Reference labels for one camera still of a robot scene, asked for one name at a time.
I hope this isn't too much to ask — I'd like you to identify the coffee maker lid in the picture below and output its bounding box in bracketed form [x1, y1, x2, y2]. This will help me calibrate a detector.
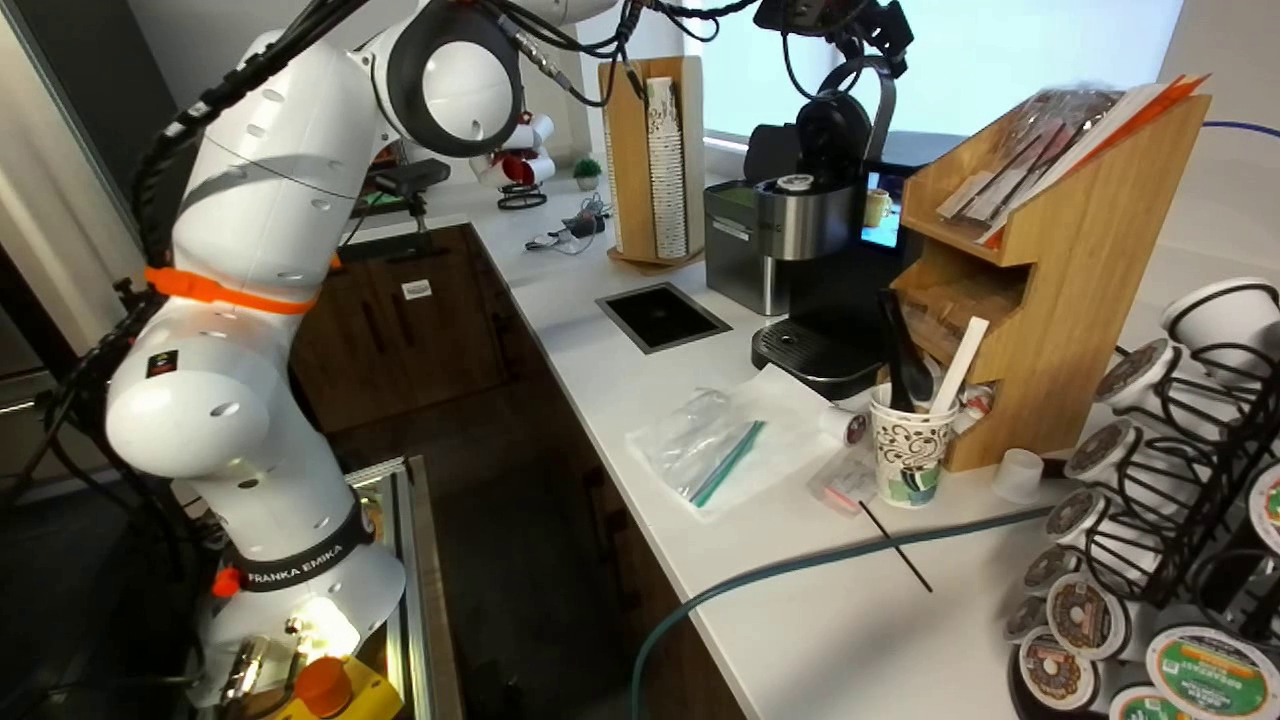
[794, 55, 899, 187]

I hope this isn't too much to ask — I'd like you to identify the black silver coffee maker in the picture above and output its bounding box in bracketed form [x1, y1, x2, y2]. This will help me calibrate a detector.
[702, 55, 903, 402]

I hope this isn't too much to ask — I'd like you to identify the coffee pod with dark lid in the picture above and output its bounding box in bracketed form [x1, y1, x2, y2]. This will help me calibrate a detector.
[818, 404, 872, 449]

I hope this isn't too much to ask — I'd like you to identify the coffee pod with brown lid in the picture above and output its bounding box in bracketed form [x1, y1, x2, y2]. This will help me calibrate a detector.
[1044, 571, 1137, 662]
[1063, 417, 1147, 488]
[1002, 595, 1051, 644]
[1021, 543, 1087, 599]
[1017, 627, 1103, 714]
[1044, 486, 1117, 547]
[1094, 337, 1189, 415]

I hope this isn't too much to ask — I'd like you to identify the coffee pod with green lid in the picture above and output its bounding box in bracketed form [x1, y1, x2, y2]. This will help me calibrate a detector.
[1247, 461, 1280, 557]
[1144, 624, 1280, 720]
[1107, 684, 1191, 720]

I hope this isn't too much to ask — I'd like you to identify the window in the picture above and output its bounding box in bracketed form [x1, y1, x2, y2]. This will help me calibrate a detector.
[700, 0, 1187, 143]

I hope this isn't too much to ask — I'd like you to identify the small screen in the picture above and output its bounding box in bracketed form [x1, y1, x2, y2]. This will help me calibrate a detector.
[860, 165, 909, 252]

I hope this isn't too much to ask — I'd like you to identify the row of packets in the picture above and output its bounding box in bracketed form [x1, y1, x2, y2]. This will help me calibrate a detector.
[935, 74, 1212, 247]

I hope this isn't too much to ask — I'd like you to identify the stack of paper cups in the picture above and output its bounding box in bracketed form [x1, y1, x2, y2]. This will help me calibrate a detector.
[643, 76, 690, 262]

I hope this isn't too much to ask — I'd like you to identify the wooden cup dispenser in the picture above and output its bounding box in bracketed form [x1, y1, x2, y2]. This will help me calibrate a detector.
[598, 55, 707, 275]

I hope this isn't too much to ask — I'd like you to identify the bundle of black plastic utensils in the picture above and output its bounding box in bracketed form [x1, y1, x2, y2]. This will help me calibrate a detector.
[877, 288, 937, 414]

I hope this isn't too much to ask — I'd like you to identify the wooden condiment organizer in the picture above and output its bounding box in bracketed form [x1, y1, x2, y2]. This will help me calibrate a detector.
[889, 75, 1214, 473]

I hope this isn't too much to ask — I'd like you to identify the white stir stick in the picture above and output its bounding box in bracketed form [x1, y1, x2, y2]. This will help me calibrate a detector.
[929, 316, 991, 416]

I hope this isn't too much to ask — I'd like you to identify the mug rack with white mugs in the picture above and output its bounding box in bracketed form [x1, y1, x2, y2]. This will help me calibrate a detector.
[468, 111, 558, 212]

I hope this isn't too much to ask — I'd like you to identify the printed paper cup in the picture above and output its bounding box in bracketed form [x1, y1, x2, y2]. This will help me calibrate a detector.
[868, 384, 962, 510]

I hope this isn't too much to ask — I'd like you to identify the clear zip bag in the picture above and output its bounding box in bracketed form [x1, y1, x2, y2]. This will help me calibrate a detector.
[624, 364, 853, 523]

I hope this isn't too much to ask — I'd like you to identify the clear pink sachet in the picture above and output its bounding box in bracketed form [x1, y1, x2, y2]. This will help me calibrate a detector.
[807, 450, 882, 517]

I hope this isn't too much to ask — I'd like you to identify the small white plastic cup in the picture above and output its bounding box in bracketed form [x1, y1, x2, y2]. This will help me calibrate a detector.
[991, 448, 1046, 505]

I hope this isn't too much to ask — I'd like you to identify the black stir stick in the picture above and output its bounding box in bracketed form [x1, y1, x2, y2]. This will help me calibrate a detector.
[857, 499, 935, 594]

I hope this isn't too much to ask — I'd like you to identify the dark wood cabinet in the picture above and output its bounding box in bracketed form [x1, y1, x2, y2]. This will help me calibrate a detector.
[288, 223, 549, 435]

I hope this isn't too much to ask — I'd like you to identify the yellow emergency stop box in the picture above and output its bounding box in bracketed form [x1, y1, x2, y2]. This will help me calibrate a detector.
[262, 654, 405, 720]

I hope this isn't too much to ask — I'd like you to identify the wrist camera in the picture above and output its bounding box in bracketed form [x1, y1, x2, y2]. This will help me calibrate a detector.
[754, 0, 833, 37]

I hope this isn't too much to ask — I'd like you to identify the black charger with cable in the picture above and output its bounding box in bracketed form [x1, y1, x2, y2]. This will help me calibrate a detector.
[524, 194, 614, 255]

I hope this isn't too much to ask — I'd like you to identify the camera on mount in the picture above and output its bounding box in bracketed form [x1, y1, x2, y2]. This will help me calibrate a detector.
[371, 157, 454, 237]

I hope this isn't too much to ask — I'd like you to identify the green cable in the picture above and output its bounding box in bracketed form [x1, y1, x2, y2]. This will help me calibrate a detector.
[629, 504, 1057, 720]

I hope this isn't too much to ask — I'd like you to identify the black wire pod rack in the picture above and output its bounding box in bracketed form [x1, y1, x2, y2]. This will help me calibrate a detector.
[1004, 280, 1280, 720]

